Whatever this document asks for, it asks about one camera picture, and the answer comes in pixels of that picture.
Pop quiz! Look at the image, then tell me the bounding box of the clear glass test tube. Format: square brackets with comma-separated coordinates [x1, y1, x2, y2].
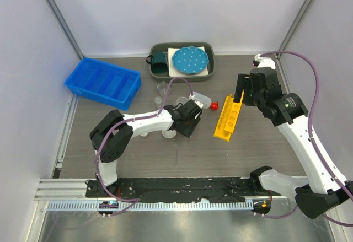
[174, 137, 182, 147]

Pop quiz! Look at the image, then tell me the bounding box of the yellow test tube rack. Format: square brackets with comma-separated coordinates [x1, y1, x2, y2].
[213, 94, 242, 142]

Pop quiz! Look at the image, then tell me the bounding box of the blue plastic divided bin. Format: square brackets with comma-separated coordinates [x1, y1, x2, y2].
[65, 57, 142, 111]

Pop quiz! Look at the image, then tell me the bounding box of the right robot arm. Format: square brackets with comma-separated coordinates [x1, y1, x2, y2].
[233, 67, 352, 219]

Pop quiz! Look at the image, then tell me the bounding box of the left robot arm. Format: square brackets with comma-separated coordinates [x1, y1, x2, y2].
[89, 99, 202, 197]

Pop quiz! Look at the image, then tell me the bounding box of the clear plastic beaker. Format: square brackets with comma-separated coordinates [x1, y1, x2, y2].
[174, 96, 189, 106]

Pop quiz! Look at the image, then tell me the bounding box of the white evaporating dish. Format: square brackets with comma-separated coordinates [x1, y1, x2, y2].
[162, 130, 177, 139]

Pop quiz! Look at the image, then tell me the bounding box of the white squeeze bottle red cap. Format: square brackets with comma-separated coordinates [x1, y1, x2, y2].
[197, 92, 219, 110]

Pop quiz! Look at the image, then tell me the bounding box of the small clear glass flask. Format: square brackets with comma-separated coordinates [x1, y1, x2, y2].
[154, 96, 163, 110]

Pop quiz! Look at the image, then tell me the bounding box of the clear round glass flask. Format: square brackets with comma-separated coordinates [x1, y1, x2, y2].
[157, 81, 172, 98]

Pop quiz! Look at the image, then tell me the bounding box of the white square paper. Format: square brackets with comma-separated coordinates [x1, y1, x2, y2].
[167, 44, 214, 82]

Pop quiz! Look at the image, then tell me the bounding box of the blue dotted plate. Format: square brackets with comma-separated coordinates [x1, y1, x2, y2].
[168, 46, 210, 77]

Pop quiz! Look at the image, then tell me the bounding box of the dark green mug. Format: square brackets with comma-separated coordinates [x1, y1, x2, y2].
[146, 52, 168, 74]

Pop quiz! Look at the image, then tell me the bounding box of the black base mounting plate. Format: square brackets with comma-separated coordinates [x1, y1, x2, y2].
[85, 177, 279, 203]

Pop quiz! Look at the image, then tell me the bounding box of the grey plastic tray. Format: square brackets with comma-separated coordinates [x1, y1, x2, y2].
[146, 42, 215, 82]

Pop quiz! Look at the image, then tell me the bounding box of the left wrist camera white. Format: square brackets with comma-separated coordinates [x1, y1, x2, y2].
[189, 92, 204, 108]

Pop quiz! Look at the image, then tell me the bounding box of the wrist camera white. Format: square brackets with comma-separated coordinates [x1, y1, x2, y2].
[189, 92, 204, 108]
[253, 54, 276, 69]

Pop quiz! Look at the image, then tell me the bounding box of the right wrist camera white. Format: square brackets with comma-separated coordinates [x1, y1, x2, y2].
[253, 54, 276, 69]

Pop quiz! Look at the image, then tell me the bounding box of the white slotted cable duct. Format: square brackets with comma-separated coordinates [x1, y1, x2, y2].
[47, 199, 253, 212]

